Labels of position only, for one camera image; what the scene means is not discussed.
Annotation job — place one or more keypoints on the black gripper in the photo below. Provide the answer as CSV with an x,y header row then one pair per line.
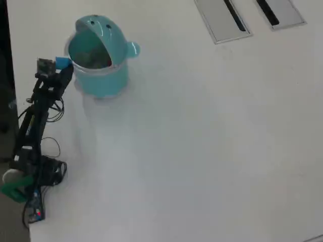
x,y
49,87

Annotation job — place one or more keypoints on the blue lego block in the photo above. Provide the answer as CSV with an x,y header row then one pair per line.
x,y
63,62

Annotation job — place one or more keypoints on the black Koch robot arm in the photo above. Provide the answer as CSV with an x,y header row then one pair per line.
x,y
30,126

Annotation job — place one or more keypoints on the teal whale-shaped bin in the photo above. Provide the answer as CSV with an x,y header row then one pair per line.
x,y
101,80

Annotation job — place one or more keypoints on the white round object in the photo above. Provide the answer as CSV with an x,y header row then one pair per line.
x,y
8,176

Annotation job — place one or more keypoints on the green table clamp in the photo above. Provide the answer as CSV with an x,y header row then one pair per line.
x,y
13,189

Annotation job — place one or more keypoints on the blue controller circuit board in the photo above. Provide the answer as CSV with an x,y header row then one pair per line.
x,y
35,209

